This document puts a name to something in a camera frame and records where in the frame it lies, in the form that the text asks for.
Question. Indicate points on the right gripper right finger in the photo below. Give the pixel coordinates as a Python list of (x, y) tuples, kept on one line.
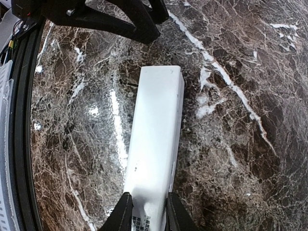
[(178, 219)]

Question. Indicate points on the grey slotted cable duct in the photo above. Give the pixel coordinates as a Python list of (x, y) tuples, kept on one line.
[(8, 221)]

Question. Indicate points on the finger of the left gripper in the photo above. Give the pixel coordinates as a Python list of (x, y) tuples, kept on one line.
[(158, 11)]

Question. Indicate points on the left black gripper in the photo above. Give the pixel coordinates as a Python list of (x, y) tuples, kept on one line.
[(76, 13)]

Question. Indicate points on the white remote control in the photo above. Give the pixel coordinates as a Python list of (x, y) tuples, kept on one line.
[(154, 143)]

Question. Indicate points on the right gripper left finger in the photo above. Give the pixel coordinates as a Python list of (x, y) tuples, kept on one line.
[(121, 216)]

